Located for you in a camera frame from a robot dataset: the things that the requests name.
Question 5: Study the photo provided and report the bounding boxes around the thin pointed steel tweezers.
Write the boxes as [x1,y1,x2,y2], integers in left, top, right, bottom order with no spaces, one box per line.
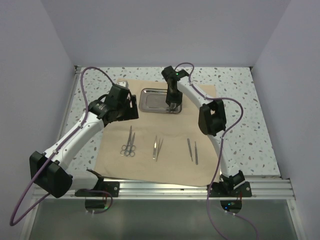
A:
[167,104,179,114]

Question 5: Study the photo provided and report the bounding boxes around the steel forceps with rings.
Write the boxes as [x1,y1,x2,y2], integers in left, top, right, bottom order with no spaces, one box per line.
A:
[121,126,136,152]

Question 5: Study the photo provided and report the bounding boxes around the steel surgical scissors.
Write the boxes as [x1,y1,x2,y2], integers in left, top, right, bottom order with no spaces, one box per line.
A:
[120,134,131,156]
[125,133,136,157]

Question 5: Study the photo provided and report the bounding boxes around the beige cloth wrap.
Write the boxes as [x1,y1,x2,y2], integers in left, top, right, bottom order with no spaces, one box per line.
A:
[93,77,223,187]

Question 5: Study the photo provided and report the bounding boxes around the steel scalpel handle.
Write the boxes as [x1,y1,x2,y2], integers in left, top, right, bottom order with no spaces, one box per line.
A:
[194,141,199,165]
[187,138,193,162]

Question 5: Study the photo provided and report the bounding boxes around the blunt steel tweezers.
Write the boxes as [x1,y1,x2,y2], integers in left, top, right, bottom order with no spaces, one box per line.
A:
[152,135,158,160]

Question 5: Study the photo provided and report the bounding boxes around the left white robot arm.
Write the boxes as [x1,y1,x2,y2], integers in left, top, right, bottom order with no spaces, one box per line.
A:
[29,81,139,198]

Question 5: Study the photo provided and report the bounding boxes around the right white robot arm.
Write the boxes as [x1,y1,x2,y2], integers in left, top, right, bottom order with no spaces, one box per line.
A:
[161,66,245,197]

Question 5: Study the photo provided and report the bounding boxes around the steel instrument tray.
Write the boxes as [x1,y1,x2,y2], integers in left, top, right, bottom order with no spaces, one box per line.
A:
[139,88,182,114]

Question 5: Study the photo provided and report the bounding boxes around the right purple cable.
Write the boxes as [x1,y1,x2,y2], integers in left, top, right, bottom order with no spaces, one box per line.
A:
[174,62,259,240]

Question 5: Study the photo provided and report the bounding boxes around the purple cable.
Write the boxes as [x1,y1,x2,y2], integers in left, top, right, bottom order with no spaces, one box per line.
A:
[9,66,116,226]
[174,62,259,240]

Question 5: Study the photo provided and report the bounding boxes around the aluminium left side rail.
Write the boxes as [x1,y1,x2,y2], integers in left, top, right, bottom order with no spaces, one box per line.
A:
[43,65,83,150]

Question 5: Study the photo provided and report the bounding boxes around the aluminium rail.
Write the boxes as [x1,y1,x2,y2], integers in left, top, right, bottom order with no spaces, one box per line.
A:
[32,176,294,200]
[43,65,83,150]

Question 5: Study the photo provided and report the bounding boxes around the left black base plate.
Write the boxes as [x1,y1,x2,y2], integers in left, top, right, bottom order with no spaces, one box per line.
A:
[75,181,120,197]

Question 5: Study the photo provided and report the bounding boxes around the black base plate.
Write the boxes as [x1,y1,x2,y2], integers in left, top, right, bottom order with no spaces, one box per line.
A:
[207,171,253,198]
[75,181,120,197]

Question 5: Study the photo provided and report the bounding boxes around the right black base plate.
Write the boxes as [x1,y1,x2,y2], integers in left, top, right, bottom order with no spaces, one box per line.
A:
[207,171,253,198]

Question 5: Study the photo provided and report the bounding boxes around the aluminium front rail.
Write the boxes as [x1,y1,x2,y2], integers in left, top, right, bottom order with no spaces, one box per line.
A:
[32,176,294,200]

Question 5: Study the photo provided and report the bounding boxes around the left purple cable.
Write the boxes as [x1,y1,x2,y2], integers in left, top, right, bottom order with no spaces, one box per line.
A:
[9,66,116,226]

